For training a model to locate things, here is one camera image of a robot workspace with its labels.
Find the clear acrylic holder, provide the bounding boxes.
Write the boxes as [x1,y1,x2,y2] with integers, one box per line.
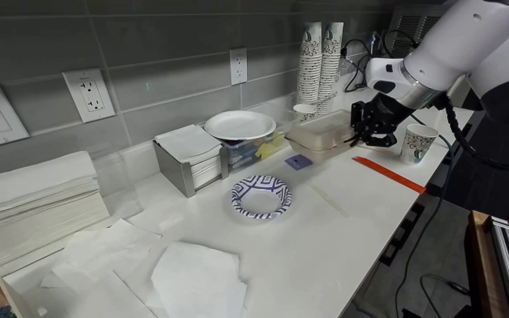
[91,139,162,220]

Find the wide white wall outlet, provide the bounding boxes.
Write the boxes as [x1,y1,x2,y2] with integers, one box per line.
[60,66,116,123]

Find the black floor cable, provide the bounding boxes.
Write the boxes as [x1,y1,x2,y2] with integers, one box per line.
[394,195,473,318]

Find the large flat white napkin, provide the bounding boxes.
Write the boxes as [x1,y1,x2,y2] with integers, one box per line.
[150,239,249,318]

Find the black wall cables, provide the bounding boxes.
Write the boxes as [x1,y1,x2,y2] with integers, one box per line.
[339,27,422,93]

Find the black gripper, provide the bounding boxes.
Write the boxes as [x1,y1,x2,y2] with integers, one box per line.
[349,91,413,149]

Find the clear box of packets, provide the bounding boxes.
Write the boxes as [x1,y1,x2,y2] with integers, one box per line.
[220,128,289,172]

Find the single printed paper cup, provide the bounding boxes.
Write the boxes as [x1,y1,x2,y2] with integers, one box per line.
[399,121,440,165]

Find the plain white plate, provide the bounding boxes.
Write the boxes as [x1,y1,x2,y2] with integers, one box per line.
[203,109,277,142]

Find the orange tape strip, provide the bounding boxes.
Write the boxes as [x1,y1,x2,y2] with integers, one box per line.
[349,155,429,195]

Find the metal napkin dispenser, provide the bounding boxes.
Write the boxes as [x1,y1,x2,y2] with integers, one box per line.
[151,121,231,197]

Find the stack of white paper towels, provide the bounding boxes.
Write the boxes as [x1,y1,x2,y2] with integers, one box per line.
[0,148,113,292]

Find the spread white paper sheets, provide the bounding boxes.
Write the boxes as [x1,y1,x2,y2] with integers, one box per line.
[0,216,167,318]

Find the small blue card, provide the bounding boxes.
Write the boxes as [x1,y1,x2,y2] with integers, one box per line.
[282,153,314,172]

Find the narrow white wall outlet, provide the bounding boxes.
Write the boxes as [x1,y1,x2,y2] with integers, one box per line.
[227,47,249,86]

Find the blue patterned paper plate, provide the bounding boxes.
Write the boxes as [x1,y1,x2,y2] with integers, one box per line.
[227,172,295,222]

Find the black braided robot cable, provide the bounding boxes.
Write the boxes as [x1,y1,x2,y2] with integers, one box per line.
[429,93,485,169]

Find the stack of printed paper cups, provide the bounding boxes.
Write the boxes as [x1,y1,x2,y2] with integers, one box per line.
[318,20,346,105]
[295,20,325,107]

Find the aluminium frame cart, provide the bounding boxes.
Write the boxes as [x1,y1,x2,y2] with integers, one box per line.
[464,209,509,318]

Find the small white cup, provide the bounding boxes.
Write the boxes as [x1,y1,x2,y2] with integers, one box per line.
[291,102,319,123]

